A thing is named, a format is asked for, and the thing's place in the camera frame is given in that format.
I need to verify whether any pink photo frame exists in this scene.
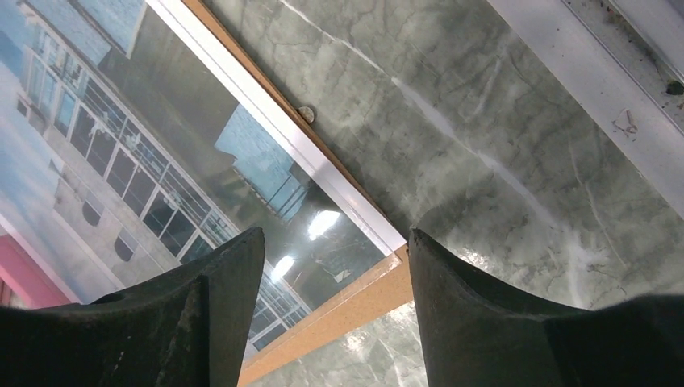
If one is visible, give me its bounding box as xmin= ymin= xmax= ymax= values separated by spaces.
xmin=1 ymin=234 xmax=72 ymax=309

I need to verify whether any brown frame backing board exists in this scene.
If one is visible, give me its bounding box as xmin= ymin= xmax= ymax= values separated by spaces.
xmin=182 ymin=1 xmax=413 ymax=386

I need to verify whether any building photo print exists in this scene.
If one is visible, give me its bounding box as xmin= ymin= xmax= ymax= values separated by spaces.
xmin=1 ymin=1 xmax=384 ymax=357

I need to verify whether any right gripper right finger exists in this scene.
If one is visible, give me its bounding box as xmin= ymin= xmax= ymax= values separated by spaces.
xmin=408 ymin=229 xmax=683 ymax=386

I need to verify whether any aluminium extrusion rail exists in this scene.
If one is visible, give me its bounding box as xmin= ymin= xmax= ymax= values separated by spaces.
xmin=491 ymin=1 xmax=683 ymax=214

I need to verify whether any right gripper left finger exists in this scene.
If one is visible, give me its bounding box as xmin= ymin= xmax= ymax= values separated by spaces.
xmin=1 ymin=227 xmax=265 ymax=386

